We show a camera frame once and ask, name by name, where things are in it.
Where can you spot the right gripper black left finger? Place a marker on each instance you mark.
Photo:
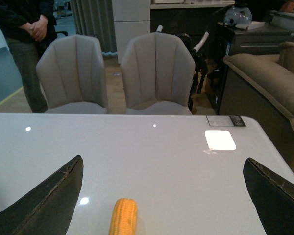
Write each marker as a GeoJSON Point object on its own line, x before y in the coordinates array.
{"type": "Point", "coordinates": [48, 208]}

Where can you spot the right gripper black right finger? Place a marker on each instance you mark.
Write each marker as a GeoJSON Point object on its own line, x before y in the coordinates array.
{"type": "Point", "coordinates": [272, 196]}

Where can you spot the yellow corn cob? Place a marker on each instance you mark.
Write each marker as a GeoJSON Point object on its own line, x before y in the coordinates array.
{"type": "Point", "coordinates": [124, 217]}

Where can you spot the label sticker on table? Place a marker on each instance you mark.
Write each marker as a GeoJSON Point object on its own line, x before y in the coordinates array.
{"type": "Point", "coordinates": [230, 120]}

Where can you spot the beige sofa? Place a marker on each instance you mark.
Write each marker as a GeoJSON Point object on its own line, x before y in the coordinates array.
{"type": "Point", "coordinates": [258, 84]}

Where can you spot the left beige upholstered chair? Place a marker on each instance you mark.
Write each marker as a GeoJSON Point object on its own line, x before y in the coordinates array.
{"type": "Point", "coordinates": [72, 75]}

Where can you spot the beige upholstered chair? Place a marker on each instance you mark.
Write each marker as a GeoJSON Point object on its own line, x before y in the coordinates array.
{"type": "Point", "coordinates": [157, 75]}
{"type": "Point", "coordinates": [72, 75]}

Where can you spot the black stroller with helmet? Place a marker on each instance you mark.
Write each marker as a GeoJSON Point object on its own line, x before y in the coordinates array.
{"type": "Point", "coordinates": [198, 29]}

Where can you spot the dark grey cabinet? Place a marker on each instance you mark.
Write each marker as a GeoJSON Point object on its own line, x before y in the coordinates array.
{"type": "Point", "coordinates": [231, 40]}

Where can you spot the right beige upholstered chair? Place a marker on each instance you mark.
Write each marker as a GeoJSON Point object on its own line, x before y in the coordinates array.
{"type": "Point", "coordinates": [157, 75]}

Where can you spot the person in dark jacket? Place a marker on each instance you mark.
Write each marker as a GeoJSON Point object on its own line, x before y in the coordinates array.
{"type": "Point", "coordinates": [28, 27]}

